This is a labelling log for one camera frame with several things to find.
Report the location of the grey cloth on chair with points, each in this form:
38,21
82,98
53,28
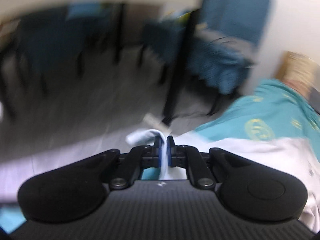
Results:
245,47

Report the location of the light grey t-shirt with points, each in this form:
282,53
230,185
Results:
225,159

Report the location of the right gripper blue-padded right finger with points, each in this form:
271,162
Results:
189,158

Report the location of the teal patterned bed sheet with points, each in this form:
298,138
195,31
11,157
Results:
275,126

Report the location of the blue covered chair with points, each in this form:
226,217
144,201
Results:
219,67

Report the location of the checkered beige grey pillow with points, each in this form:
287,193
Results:
300,73

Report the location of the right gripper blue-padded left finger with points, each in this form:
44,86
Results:
132,164

